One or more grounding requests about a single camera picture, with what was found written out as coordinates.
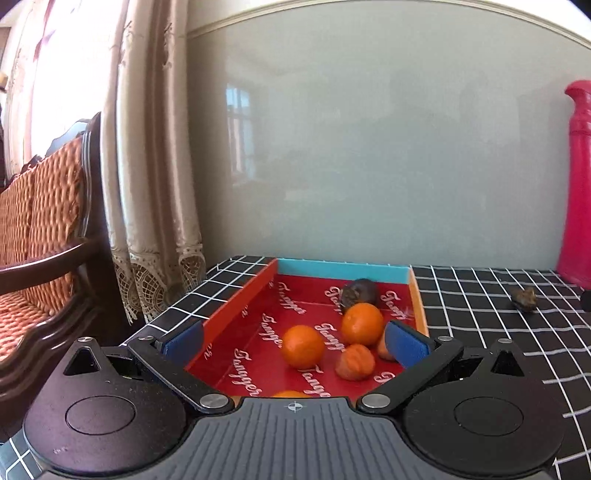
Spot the orange tangerine in tray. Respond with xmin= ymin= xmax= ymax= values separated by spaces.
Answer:
xmin=341 ymin=303 xmax=386 ymax=346

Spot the dark brown walnut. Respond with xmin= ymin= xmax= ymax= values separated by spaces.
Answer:
xmin=510 ymin=287 xmax=538 ymax=313

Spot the black checked tablecloth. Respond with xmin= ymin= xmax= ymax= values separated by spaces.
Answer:
xmin=1 ymin=266 xmax=590 ymax=479

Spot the orange fruit behind finger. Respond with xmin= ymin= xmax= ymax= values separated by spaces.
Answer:
xmin=377 ymin=336 xmax=396 ymax=362

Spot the pink thermos flask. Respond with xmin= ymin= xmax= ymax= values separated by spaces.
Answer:
xmin=557 ymin=80 xmax=590 ymax=290

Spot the beige lace curtain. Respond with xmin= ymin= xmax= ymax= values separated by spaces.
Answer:
xmin=1 ymin=1 xmax=205 ymax=323

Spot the wooden sofa with orange cushions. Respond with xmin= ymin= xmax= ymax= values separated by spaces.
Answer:
xmin=1 ymin=115 xmax=104 ymax=422

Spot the dark passion fruit in tray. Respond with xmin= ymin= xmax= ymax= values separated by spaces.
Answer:
xmin=339 ymin=278 xmax=379 ymax=312

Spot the small orange tangerine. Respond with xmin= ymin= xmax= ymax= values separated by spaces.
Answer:
xmin=271 ymin=390 xmax=311 ymax=398

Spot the peeled orange fruit piece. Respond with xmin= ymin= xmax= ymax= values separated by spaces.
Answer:
xmin=335 ymin=344 xmax=376 ymax=381

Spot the red colourful cardboard tray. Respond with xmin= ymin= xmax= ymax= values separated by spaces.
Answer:
xmin=177 ymin=258 xmax=429 ymax=399

